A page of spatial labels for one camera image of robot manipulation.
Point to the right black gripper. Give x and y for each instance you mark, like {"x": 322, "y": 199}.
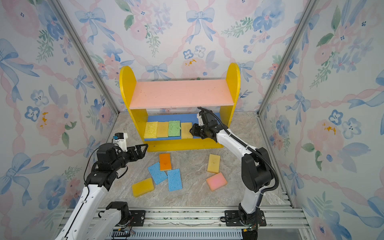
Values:
{"x": 195, "y": 133}

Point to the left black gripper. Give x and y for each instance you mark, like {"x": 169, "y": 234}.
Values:
{"x": 139, "y": 155}

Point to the pale yellow sponge underneath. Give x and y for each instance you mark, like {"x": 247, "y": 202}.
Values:
{"x": 185, "y": 131}

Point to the bright yellow cellulose sponge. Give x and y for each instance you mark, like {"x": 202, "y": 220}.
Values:
{"x": 151, "y": 130}

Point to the yellow sponge with green back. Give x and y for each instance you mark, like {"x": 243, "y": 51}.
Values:
{"x": 163, "y": 130}

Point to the small yellow sponge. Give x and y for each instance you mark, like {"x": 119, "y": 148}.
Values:
{"x": 214, "y": 163}

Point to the blue sponge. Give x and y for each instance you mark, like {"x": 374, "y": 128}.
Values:
{"x": 174, "y": 180}
{"x": 157, "y": 175}

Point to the yellow pink blue toy shelf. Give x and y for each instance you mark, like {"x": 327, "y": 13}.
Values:
{"x": 139, "y": 97}

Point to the pink orange sponge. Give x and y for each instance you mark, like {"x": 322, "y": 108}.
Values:
{"x": 216, "y": 181}

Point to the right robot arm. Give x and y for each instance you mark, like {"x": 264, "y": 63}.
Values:
{"x": 258, "y": 174}

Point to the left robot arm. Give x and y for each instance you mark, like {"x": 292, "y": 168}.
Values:
{"x": 111, "y": 158}

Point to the thick yellow sponge front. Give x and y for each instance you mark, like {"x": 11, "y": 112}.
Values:
{"x": 143, "y": 187}

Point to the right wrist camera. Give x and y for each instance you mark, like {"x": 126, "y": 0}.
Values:
{"x": 203, "y": 116}

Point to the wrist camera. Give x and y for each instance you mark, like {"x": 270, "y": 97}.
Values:
{"x": 120, "y": 140}
{"x": 203, "y": 116}

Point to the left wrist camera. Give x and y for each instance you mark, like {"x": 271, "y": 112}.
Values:
{"x": 120, "y": 140}

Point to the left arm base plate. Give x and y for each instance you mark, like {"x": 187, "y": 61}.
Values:
{"x": 123, "y": 218}

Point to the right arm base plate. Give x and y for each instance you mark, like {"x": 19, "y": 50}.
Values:
{"x": 241, "y": 219}

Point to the left corner aluminium post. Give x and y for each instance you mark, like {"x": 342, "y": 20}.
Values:
{"x": 64, "y": 19}

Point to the corner aluminium post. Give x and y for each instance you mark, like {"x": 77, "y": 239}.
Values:
{"x": 64, "y": 19}
{"x": 291, "y": 47}

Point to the aluminium mounting rail frame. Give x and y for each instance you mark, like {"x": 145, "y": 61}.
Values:
{"x": 279, "y": 222}

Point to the right corner aluminium post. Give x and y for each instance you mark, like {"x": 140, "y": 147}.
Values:
{"x": 291, "y": 47}

